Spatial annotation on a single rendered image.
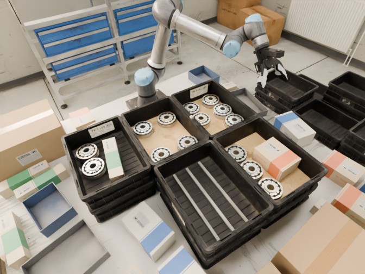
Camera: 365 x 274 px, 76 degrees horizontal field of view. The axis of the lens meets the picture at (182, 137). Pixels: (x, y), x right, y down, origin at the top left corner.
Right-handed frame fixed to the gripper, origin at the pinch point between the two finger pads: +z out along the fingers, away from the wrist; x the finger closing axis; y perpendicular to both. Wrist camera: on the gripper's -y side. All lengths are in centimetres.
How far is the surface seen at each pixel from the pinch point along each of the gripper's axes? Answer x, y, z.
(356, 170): -16, -14, 51
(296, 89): -77, 67, 10
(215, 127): 30.1, 19.4, 11.2
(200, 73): 0, 77, -28
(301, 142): -9.5, 6.3, 34.3
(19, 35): 137, 230, -160
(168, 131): 54, 26, 5
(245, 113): 13.9, 13.0, 9.5
